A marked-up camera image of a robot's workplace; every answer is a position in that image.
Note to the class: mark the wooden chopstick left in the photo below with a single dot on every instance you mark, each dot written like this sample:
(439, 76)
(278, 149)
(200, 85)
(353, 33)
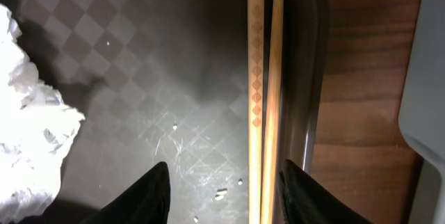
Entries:
(255, 105)

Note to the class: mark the crumpled white tissue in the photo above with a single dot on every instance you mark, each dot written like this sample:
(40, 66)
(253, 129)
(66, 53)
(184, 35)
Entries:
(37, 131)

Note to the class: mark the grey dishwasher rack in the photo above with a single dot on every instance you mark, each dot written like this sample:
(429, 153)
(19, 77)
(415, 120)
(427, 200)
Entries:
(421, 115)

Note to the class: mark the brown serving tray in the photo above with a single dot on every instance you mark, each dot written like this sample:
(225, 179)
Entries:
(157, 80)

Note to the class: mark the wooden chopstick right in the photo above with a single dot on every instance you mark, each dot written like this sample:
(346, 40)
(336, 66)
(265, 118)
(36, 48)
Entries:
(272, 113)

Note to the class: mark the wooden chopstick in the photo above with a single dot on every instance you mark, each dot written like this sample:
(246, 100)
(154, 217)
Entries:
(255, 105)
(272, 113)

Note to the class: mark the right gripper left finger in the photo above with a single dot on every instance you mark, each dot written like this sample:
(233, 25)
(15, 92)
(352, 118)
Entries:
(147, 201)

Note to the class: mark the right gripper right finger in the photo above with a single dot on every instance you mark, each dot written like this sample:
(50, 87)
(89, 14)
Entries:
(305, 201)

